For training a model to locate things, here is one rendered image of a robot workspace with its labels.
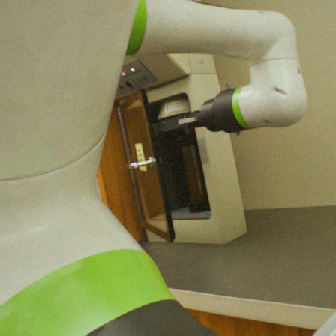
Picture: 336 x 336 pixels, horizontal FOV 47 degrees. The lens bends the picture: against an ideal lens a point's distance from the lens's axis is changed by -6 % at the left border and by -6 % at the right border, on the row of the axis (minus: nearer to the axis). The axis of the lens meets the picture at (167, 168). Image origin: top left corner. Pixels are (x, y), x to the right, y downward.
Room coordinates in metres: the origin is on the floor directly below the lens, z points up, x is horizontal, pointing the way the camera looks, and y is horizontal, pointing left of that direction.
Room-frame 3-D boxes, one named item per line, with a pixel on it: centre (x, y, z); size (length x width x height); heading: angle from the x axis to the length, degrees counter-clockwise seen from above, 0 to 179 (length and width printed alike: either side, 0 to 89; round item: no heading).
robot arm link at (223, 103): (0.87, -0.16, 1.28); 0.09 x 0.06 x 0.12; 134
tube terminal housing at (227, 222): (1.29, -0.09, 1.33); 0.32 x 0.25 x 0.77; 44
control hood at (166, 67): (1.16, 0.04, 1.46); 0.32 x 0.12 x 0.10; 44
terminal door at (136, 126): (1.16, 0.07, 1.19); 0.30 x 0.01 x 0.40; 16
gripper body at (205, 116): (0.92, -0.11, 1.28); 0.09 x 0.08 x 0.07; 44
